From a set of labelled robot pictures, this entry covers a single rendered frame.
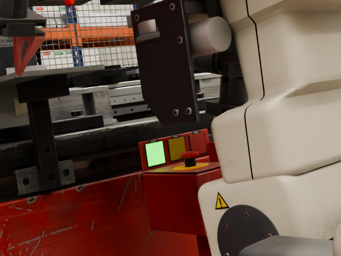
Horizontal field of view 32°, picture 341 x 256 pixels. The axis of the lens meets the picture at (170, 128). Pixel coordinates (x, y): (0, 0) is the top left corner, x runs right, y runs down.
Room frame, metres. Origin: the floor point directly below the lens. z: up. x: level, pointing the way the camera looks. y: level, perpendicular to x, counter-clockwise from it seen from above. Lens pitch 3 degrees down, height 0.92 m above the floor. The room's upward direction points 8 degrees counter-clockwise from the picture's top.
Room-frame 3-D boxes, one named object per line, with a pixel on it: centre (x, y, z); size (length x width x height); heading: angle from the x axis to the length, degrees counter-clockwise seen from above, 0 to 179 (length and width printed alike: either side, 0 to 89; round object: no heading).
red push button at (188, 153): (1.15, -0.03, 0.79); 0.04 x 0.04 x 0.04
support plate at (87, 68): (1.17, 0.26, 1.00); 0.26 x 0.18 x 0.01; 38
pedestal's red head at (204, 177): (1.19, -0.06, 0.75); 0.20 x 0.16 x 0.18; 132
